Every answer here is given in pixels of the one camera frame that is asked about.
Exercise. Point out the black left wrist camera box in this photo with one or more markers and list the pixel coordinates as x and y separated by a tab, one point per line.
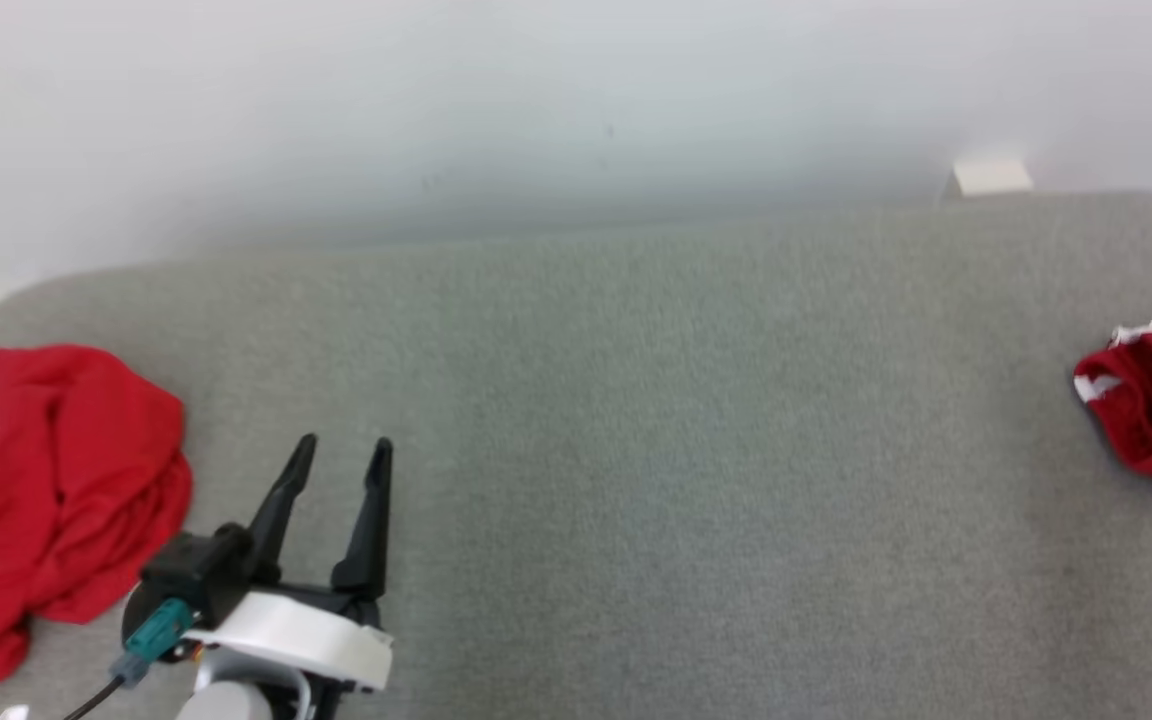
196	565

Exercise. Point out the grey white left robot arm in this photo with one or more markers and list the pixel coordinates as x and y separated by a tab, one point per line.
226	705

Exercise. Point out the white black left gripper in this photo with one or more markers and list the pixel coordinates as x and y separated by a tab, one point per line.
306	635

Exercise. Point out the small white box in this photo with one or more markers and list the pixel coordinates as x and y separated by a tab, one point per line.
991	178

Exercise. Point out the red basketball jersey white trim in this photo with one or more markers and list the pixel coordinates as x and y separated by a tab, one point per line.
66	480

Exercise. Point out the red shorts with white band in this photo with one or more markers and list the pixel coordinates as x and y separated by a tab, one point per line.
1151	420

